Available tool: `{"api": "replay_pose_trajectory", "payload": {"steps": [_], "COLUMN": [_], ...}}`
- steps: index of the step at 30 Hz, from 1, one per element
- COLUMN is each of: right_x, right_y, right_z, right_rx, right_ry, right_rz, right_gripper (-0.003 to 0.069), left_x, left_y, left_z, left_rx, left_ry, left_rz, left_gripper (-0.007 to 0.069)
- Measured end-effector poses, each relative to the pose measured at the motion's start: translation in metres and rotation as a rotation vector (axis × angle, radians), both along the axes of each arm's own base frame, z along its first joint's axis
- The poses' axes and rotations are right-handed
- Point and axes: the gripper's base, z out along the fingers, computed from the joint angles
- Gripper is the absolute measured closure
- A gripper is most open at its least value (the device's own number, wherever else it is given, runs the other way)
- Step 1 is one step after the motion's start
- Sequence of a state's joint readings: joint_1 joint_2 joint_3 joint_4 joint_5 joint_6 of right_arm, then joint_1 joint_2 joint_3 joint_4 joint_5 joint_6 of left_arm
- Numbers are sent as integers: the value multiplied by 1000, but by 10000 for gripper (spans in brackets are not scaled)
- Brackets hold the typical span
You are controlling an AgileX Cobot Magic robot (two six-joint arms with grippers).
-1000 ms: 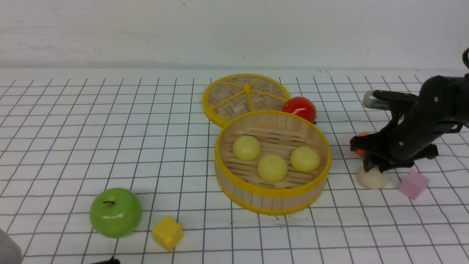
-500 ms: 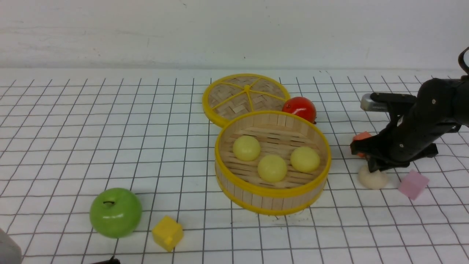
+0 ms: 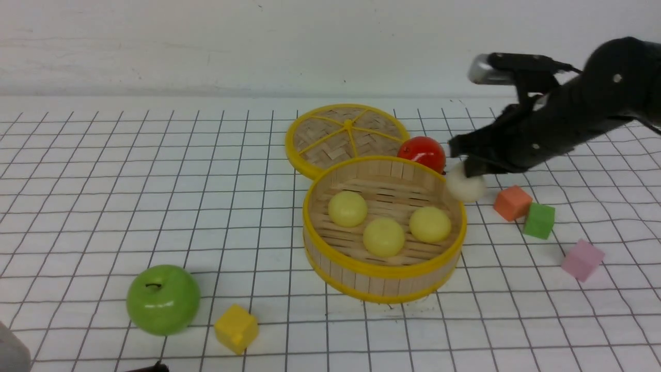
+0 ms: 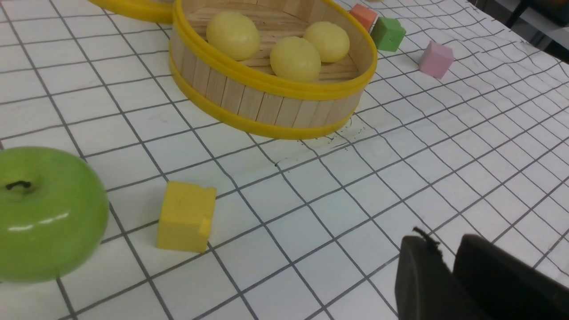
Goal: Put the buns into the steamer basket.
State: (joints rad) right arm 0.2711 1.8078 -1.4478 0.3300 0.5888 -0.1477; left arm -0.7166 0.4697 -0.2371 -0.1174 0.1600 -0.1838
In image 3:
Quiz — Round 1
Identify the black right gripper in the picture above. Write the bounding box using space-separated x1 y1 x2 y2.
448 77 628 178

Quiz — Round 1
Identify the yellow bun front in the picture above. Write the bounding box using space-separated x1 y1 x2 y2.
362 217 406 257

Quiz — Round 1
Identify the white grid tablecloth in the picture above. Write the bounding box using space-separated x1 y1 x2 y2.
1 97 660 371

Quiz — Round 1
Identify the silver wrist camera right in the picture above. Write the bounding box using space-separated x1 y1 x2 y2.
467 54 515 86

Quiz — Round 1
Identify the green cube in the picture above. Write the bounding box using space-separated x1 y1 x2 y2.
523 202 556 240

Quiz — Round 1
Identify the black object bottom edge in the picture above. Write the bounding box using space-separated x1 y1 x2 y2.
127 361 170 372

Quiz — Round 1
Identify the green apple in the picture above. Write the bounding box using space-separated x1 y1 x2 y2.
125 265 201 336

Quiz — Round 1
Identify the orange cube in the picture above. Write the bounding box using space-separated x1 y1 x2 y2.
493 184 533 222

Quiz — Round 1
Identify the yellow cube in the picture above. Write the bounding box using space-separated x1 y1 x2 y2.
213 304 258 355

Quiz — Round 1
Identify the red tomato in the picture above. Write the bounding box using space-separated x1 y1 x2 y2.
397 136 446 175

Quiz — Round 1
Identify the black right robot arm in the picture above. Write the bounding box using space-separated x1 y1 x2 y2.
448 36 660 177

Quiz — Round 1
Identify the yellow bun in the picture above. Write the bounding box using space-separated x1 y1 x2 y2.
327 191 368 228
362 217 406 257
408 206 452 243

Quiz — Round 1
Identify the grey robot base corner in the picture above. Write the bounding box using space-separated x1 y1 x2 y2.
0 322 32 372

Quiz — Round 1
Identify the bamboo steamer tray yellow rim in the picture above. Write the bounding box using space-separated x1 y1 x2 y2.
302 156 467 304

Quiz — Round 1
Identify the woven bamboo steamer lid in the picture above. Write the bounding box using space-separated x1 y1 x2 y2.
284 104 410 179

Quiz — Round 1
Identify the pink cube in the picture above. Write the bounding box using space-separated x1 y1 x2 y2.
560 239 605 282

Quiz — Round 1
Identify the beige bun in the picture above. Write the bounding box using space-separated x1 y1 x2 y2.
445 162 487 203

